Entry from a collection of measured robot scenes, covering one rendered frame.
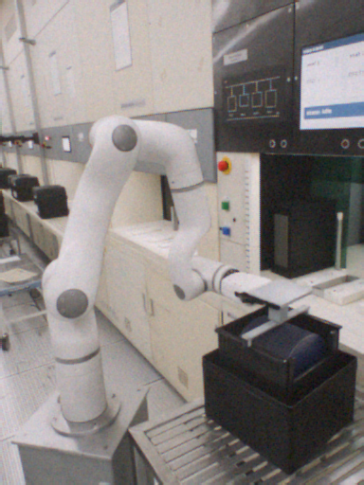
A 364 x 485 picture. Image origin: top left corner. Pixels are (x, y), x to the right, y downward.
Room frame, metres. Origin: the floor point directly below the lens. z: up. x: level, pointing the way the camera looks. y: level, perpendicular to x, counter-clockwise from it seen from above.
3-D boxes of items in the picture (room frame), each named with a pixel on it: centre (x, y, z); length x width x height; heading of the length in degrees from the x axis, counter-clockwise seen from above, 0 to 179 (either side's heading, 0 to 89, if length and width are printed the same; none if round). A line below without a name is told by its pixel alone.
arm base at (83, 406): (0.96, 0.29, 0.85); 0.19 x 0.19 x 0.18
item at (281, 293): (0.90, -0.23, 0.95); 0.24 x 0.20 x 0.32; 129
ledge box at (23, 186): (4.68, 1.71, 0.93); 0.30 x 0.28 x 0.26; 32
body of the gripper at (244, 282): (0.98, -0.16, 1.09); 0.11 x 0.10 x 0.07; 39
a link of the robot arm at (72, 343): (0.99, 0.30, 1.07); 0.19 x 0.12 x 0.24; 19
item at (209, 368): (0.90, -0.23, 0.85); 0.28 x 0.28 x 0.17; 39
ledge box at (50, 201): (3.63, 1.13, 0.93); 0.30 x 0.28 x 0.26; 26
